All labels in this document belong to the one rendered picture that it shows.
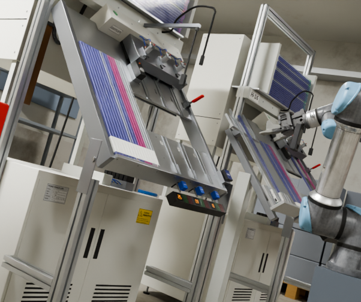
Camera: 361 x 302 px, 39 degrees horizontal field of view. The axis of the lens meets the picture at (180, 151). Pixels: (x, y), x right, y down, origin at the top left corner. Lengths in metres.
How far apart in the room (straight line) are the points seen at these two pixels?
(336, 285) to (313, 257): 3.15
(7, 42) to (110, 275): 1.03
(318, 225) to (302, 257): 3.19
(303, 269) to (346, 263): 3.17
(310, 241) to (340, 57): 2.27
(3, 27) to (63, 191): 0.76
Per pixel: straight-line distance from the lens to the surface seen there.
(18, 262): 1.77
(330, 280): 1.84
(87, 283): 2.12
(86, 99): 1.73
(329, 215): 1.82
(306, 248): 5.00
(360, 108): 1.72
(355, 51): 6.21
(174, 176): 1.83
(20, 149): 5.57
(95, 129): 1.66
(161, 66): 2.21
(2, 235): 1.93
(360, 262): 1.86
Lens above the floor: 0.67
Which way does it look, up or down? 5 degrees up
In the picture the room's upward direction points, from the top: 15 degrees clockwise
